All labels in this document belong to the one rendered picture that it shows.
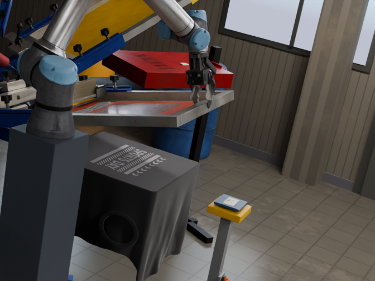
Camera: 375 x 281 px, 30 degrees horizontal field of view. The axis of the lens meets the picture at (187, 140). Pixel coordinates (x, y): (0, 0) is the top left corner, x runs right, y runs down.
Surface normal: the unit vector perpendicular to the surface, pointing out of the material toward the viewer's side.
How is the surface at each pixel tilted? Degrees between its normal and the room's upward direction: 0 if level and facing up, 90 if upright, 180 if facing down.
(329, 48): 90
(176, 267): 0
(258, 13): 90
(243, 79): 90
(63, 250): 90
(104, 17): 32
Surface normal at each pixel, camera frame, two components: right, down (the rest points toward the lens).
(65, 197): 0.86, 0.30
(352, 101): -0.47, 0.19
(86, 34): -0.26, -0.77
